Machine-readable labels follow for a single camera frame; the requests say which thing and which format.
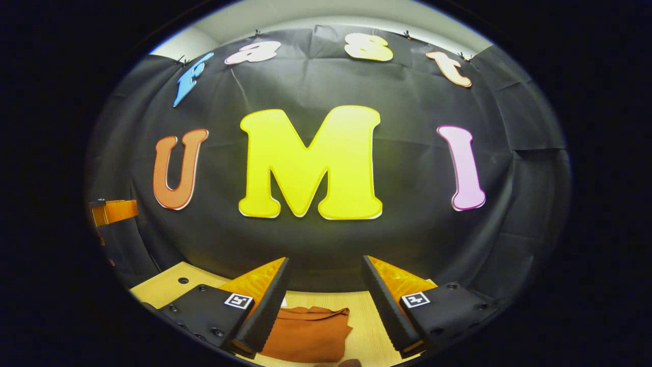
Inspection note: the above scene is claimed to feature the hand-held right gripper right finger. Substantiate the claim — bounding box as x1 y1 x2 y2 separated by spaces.
361 255 500 359

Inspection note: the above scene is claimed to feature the orange shirt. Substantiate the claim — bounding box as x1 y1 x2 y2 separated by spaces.
260 305 354 363

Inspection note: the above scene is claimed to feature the black backdrop cloth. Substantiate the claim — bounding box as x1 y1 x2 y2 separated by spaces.
84 24 571 306

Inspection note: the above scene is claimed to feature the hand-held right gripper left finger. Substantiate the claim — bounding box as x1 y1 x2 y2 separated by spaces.
153 256 291 359

